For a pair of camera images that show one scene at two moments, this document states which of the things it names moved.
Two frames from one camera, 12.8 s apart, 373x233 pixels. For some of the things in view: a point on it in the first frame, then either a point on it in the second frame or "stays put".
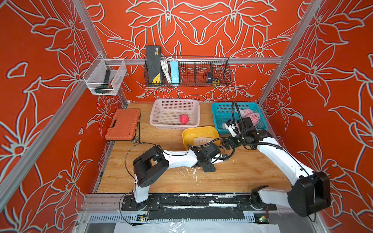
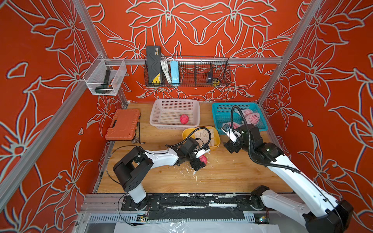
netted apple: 184,119 stays put
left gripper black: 210,168 to 194,165
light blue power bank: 175,72 stays put
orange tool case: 123,124 stays put
